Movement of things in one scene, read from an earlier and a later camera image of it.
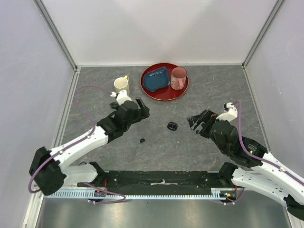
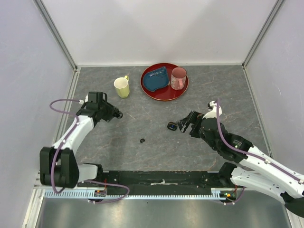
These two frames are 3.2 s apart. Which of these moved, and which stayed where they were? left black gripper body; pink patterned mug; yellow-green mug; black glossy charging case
Moved: left black gripper body
Stayed: black glossy charging case; pink patterned mug; yellow-green mug
